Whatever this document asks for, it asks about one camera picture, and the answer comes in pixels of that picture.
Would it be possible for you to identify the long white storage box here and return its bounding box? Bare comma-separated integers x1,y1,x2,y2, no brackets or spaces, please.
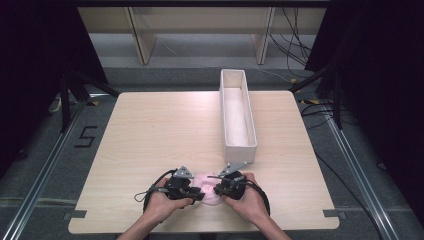
219,68,258,165

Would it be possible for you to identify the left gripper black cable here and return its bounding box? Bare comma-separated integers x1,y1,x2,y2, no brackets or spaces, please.
133,168,178,214

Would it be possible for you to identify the black metal stand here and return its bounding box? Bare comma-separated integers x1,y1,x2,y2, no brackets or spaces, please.
289,63,344,131
59,69,121,134

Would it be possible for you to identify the black floor cable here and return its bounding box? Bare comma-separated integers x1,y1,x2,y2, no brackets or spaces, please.
299,99,386,240

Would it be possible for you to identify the pink sock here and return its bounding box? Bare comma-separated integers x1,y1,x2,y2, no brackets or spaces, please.
199,186,223,206
193,172,222,193

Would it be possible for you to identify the person's left hand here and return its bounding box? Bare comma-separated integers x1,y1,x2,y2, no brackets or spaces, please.
144,177,194,225

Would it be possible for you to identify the black curtain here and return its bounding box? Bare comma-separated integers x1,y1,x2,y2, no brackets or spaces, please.
304,0,424,229
0,0,110,176

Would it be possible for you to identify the grey tape strip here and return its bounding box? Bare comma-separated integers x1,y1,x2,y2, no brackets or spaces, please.
62,209,88,222
322,208,348,220

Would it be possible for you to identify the aluminium floor rail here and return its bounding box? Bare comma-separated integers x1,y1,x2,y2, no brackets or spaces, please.
323,108,401,240
1,99,88,240

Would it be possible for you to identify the white cord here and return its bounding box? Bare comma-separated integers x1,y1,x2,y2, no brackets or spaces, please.
47,95,64,114

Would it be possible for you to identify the bundle of black cables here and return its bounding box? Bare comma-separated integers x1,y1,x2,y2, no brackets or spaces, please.
269,7,313,78

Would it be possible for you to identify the person's right hand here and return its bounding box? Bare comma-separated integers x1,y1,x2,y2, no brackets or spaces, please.
221,172,268,228

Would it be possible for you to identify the light wooden shelf unit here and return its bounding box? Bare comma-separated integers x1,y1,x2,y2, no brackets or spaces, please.
78,6,328,66

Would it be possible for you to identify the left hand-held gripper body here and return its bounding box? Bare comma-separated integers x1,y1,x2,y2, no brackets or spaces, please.
163,165,198,201

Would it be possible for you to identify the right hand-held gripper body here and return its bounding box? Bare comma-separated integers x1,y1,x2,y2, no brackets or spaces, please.
216,161,249,201

